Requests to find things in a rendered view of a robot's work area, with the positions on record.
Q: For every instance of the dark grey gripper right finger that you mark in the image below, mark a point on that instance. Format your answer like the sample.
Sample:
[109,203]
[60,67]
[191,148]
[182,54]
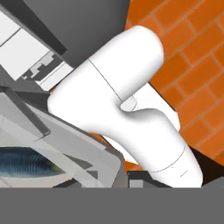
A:
[137,176]

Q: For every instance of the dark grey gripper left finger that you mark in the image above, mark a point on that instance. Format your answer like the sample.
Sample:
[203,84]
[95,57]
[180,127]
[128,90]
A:
[92,174]

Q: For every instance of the blue grey fish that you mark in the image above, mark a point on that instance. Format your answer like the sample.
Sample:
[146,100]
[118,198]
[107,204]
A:
[26,163]

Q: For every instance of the white cupboard run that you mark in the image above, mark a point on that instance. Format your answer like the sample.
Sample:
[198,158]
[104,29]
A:
[20,49]

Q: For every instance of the dark grey fridge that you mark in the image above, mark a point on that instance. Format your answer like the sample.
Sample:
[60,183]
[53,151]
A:
[87,26]

